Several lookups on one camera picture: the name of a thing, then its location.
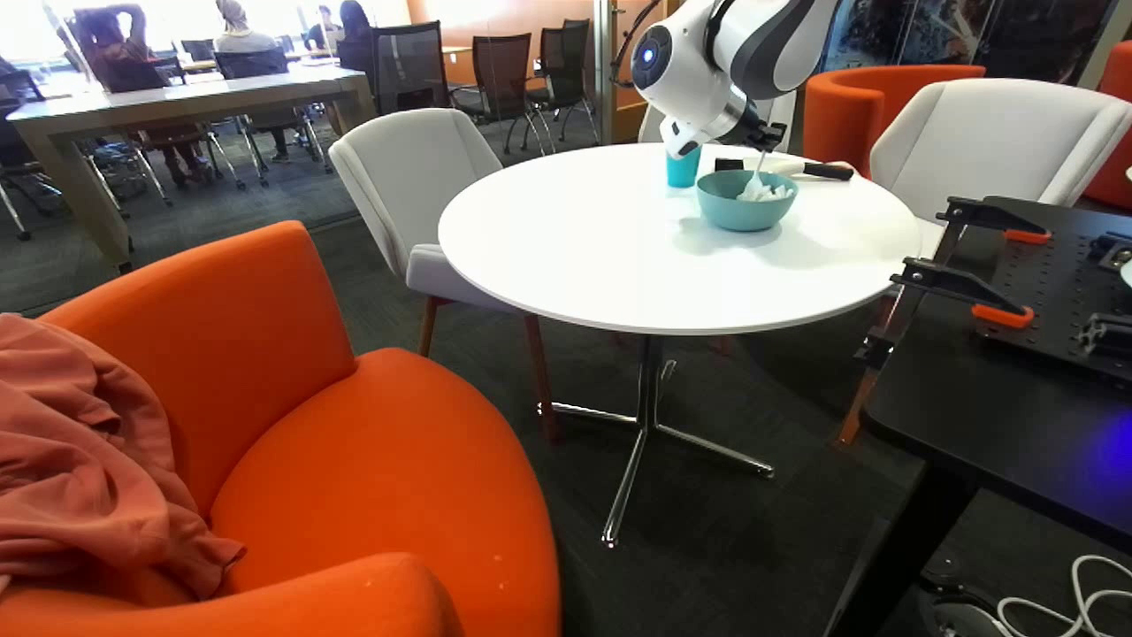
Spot light blue plastic cup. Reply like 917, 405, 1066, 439
664, 141, 700, 187

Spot teal green bowl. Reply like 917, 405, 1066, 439
697, 169, 796, 233

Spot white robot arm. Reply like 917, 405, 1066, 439
630, 0, 840, 156

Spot white foam pieces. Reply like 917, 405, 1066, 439
738, 178, 790, 203

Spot grey chair behind table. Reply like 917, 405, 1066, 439
325, 106, 560, 418

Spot orange armchair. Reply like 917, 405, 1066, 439
800, 63, 985, 174
0, 223, 562, 637

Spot white brush with black bristles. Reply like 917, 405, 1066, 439
713, 156, 855, 180

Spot long wooden table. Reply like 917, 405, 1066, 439
11, 69, 374, 272

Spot far orange armchair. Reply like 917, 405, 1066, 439
800, 63, 985, 174

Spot grey chair at right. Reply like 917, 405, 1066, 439
871, 77, 1132, 220

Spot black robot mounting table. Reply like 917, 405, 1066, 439
822, 197, 1132, 637

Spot orange-red cloth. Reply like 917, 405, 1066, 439
0, 313, 244, 597

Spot black clamp with orange handle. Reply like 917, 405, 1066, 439
896, 259, 1038, 333

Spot white cable on floor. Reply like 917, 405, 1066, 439
932, 548, 1132, 637

